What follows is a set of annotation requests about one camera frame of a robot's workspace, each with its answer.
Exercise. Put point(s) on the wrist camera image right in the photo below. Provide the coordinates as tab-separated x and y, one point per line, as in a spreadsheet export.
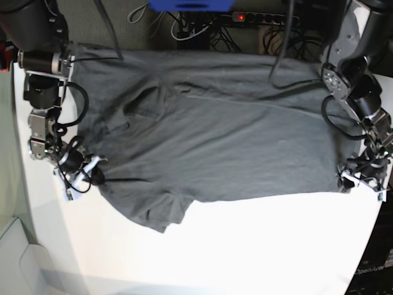
382	195

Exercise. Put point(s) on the blue box at top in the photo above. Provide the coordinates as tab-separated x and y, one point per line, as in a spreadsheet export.
191	5

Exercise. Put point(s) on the black power strip red light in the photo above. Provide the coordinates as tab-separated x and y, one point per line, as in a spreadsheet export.
258	18

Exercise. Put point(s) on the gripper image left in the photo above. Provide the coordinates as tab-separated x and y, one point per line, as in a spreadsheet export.
76	170

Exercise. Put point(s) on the red clamp at table corner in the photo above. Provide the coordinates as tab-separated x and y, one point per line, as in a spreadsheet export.
6	56

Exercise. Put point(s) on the dark grey t-shirt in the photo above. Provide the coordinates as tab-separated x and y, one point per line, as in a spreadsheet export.
176	127

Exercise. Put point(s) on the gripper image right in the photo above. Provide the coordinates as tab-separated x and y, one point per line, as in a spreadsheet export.
363	170

